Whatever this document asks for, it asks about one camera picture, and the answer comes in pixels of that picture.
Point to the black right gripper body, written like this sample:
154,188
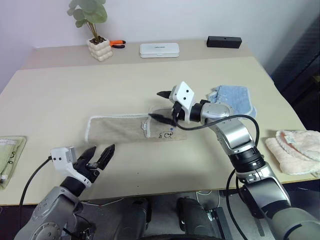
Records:
178,111

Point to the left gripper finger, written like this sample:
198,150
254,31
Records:
88,153
106,155

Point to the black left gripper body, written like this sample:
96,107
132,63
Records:
87,171

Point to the beige towel with white trim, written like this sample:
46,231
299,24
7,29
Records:
117,130

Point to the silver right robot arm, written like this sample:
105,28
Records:
240,140

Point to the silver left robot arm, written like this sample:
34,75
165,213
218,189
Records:
47,215

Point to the light blue towel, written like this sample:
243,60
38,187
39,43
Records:
235,97

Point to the pink fluffy towel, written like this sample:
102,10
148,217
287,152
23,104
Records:
292,152

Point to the flat white box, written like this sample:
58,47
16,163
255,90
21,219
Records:
159,50

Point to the dark rounded robot leg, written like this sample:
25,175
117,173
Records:
132,217
192,217

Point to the white bubbly plant pot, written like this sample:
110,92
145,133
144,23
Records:
100,50

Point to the long black box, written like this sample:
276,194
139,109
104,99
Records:
223,41

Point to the green leafy plant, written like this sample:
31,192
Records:
87,12

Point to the black metal bar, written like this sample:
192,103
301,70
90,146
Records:
220,222

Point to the dark panel beside table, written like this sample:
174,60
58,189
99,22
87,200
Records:
300,57

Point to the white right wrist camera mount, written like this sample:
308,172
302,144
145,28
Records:
185,93

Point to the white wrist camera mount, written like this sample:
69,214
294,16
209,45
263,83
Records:
62,160
185,93

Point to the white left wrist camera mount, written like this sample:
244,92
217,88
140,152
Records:
62,160

